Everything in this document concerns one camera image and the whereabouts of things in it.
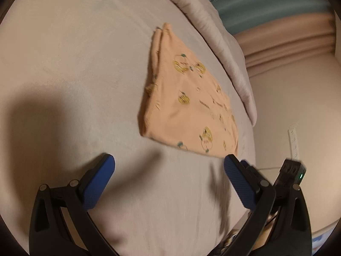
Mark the pale bed sheet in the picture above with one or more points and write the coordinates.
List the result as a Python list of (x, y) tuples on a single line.
[(80, 85)]

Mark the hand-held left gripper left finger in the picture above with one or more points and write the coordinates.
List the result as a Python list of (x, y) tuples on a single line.
[(98, 181)]

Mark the orange cartoon print pajama top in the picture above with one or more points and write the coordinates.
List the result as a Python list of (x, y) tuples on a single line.
[(186, 112)]

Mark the white power strip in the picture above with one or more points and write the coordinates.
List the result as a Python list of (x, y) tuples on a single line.
[(293, 141)]

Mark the grey duvet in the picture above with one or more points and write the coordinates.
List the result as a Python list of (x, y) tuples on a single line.
[(218, 32)]

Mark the teal curtain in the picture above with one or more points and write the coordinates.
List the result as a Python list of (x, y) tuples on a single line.
[(266, 2)]

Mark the beige curtain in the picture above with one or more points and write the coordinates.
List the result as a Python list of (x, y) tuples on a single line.
[(287, 45)]

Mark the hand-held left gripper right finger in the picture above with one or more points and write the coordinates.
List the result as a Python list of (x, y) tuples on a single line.
[(239, 184)]

